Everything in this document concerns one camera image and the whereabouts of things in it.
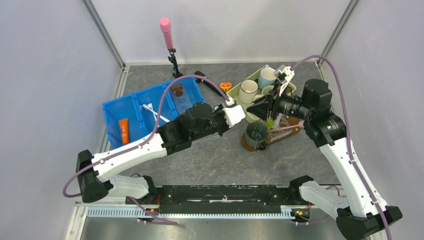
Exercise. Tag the dark grey mug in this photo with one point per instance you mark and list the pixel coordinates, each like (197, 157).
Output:
(255, 136)

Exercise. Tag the green plastic basket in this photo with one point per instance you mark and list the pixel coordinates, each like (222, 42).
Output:
(236, 90)

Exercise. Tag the white toothbrush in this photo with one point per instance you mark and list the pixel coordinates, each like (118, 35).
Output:
(149, 107)

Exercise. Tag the pink microphone on stand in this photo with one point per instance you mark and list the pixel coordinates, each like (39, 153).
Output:
(166, 27)

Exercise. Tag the light blue mug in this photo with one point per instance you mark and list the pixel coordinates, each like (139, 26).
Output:
(266, 77)

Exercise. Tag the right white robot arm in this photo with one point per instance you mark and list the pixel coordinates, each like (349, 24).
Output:
(363, 212)

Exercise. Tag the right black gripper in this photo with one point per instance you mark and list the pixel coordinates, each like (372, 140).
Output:
(261, 109)

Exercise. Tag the light green mug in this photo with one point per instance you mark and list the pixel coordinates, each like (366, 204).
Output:
(263, 93)

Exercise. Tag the orange yellow toy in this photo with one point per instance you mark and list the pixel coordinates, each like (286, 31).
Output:
(225, 86)

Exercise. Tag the green toothpaste tube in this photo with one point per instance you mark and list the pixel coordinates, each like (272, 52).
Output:
(269, 123)

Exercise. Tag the white toothpaste tube red cap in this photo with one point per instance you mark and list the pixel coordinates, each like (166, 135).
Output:
(277, 121)

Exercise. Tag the blue compartment bin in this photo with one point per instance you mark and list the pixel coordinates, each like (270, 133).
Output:
(140, 121)

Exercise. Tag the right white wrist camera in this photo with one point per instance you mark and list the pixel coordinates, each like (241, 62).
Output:
(284, 75)

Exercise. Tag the clear plastic toothbrush holder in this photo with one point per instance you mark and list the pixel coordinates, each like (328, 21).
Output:
(274, 135)

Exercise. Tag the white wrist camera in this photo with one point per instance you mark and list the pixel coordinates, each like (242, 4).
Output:
(284, 75)
(234, 115)

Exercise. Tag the orange toothpaste tube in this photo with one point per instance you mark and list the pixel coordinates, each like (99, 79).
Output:
(124, 130)

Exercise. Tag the brown oval wooden tray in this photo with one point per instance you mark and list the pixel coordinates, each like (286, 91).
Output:
(258, 137)

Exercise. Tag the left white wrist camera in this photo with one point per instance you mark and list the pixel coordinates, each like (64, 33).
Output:
(234, 115)

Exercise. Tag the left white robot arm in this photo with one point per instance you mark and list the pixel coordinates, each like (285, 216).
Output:
(99, 174)

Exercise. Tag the white mug brown rim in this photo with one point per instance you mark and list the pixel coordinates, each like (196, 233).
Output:
(247, 90)

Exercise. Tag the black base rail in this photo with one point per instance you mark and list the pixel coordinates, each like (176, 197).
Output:
(225, 201)

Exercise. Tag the black cylinder marker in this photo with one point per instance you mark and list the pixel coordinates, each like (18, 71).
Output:
(200, 77)

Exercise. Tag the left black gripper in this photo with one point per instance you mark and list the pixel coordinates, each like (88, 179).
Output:
(221, 113)

